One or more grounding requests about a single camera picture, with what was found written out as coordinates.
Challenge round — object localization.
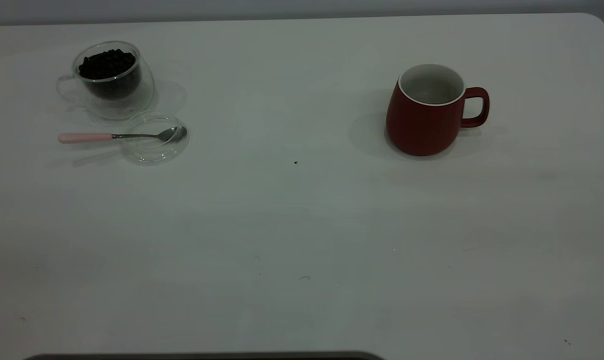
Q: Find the red ceramic mug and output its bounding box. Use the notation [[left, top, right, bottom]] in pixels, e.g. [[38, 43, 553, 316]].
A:
[[385, 63, 490, 157]]

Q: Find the small clear glass dish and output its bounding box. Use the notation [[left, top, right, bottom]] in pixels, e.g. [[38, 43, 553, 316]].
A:
[[121, 112, 189, 165]]

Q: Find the double-walled glass cup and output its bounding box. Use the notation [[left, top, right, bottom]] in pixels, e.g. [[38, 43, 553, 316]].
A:
[[57, 41, 156, 120]]

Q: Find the pink-handled metal spoon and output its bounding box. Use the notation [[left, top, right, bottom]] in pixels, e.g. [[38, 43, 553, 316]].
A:
[[58, 126, 188, 145]]

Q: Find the coffee beans heap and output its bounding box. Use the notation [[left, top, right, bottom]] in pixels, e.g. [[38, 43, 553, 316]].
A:
[[78, 49, 137, 82]]

